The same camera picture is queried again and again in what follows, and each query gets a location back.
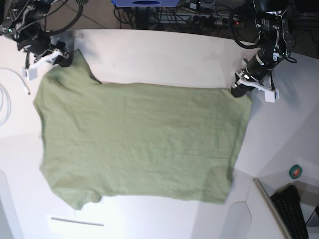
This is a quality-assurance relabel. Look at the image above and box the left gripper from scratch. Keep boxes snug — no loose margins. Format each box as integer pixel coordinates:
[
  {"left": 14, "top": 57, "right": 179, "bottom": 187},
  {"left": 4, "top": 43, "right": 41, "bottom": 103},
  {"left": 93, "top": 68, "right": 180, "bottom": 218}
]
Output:
[{"left": 230, "top": 49, "right": 276, "bottom": 98}]

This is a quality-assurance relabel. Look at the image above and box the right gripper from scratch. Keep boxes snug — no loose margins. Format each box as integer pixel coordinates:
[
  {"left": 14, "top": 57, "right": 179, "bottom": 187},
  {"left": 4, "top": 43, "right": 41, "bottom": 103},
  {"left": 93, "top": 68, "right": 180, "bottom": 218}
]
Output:
[{"left": 17, "top": 32, "right": 74, "bottom": 67}]

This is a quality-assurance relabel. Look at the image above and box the olive green t-shirt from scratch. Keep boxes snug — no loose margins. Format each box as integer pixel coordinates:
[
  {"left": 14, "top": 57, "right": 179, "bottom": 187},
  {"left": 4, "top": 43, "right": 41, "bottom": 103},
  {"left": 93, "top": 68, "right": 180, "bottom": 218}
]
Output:
[{"left": 33, "top": 51, "right": 253, "bottom": 210}]

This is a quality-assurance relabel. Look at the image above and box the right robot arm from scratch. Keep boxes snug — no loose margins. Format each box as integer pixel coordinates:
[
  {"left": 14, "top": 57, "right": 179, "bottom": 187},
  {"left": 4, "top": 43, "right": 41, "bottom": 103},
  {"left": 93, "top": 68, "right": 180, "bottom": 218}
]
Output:
[{"left": 0, "top": 0, "right": 87, "bottom": 70}]

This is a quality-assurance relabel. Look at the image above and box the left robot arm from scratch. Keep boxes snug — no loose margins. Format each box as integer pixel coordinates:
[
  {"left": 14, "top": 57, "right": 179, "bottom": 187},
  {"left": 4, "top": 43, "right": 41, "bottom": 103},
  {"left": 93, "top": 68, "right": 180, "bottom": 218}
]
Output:
[{"left": 228, "top": 0, "right": 296, "bottom": 103}]

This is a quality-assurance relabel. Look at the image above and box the white power strip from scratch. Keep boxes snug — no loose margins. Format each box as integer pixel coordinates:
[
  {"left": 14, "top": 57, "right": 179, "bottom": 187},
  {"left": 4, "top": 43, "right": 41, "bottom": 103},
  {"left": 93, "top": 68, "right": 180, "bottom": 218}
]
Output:
[{"left": 191, "top": 13, "right": 229, "bottom": 27}]

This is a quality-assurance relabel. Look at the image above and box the blue box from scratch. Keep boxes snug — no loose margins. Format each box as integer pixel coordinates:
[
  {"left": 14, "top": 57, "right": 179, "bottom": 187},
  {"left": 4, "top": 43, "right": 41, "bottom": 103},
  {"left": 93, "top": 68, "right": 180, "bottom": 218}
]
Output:
[{"left": 111, "top": 0, "right": 186, "bottom": 7}]

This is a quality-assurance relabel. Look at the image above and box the green tape roll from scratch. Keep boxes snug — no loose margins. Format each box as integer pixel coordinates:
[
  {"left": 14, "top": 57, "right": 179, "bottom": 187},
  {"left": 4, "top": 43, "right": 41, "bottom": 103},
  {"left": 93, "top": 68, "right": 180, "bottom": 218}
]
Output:
[{"left": 289, "top": 164, "right": 302, "bottom": 180}]

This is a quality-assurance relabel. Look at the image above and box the black keyboard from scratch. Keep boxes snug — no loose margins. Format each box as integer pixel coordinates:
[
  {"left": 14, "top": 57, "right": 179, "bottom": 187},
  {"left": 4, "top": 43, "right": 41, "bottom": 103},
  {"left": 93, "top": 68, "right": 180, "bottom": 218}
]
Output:
[{"left": 270, "top": 184, "right": 309, "bottom": 239}]

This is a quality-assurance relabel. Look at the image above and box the grey monitor edge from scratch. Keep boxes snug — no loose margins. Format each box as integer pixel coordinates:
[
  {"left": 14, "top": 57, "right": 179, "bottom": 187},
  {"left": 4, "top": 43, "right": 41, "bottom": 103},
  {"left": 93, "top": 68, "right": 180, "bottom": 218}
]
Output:
[{"left": 253, "top": 178, "right": 292, "bottom": 239}]

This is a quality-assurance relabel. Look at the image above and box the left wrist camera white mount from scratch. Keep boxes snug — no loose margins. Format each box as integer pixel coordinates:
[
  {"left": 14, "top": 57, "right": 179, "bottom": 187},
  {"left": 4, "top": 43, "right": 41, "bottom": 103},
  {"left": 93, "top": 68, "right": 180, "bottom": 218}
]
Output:
[{"left": 234, "top": 71, "right": 280, "bottom": 103}]

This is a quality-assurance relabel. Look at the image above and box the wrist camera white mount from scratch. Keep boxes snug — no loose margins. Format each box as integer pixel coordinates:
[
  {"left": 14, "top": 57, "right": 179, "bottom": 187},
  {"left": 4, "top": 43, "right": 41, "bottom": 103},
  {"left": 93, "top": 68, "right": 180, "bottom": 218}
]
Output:
[
  {"left": 22, "top": 48, "right": 70, "bottom": 81},
  {"left": 234, "top": 71, "right": 280, "bottom": 103}
]

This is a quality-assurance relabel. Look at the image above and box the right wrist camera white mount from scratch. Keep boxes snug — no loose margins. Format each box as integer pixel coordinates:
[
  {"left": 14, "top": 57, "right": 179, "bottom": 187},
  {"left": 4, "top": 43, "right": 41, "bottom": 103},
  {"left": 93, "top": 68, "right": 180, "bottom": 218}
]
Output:
[{"left": 22, "top": 48, "right": 70, "bottom": 81}]

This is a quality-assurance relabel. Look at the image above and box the white charging cable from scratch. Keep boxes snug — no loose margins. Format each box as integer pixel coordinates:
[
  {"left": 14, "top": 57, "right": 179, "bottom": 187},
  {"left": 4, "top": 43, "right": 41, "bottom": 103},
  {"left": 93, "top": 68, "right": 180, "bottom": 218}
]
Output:
[{"left": 0, "top": 68, "right": 32, "bottom": 125}]

